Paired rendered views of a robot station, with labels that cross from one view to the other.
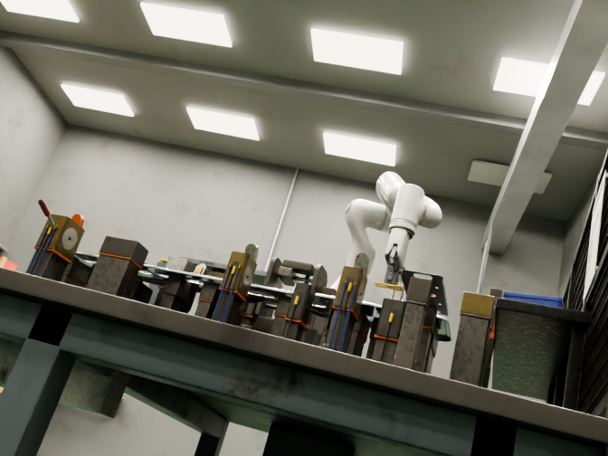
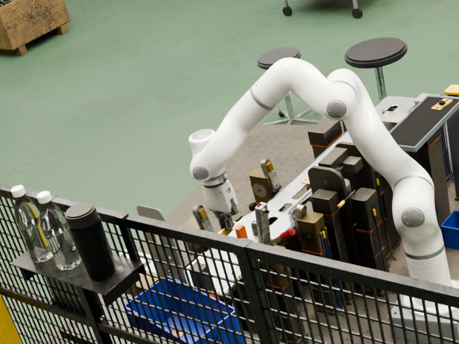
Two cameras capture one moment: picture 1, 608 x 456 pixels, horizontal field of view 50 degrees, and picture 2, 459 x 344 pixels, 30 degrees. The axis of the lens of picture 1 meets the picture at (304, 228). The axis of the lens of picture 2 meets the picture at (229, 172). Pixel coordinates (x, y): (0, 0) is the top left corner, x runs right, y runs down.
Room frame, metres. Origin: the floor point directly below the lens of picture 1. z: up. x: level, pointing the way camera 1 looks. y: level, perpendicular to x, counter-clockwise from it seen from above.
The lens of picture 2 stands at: (2.86, -2.42, 2.48)
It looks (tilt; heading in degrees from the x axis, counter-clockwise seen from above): 27 degrees down; 114
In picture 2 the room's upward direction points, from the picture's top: 15 degrees counter-clockwise
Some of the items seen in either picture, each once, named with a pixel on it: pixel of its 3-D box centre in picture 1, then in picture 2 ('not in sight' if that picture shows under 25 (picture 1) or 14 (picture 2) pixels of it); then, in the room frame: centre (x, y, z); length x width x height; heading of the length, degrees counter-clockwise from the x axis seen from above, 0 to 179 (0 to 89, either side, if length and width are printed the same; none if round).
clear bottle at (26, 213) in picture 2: not in sight; (31, 222); (1.63, -0.90, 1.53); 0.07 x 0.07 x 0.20
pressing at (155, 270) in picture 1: (234, 289); (314, 179); (2.02, 0.16, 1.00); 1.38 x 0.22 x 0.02; 69
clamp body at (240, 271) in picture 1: (224, 311); (268, 212); (1.82, 0.15, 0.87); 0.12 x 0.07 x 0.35; 159
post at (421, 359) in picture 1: (416, 359); not in sight; (1.61, -0.37, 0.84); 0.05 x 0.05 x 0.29; 69
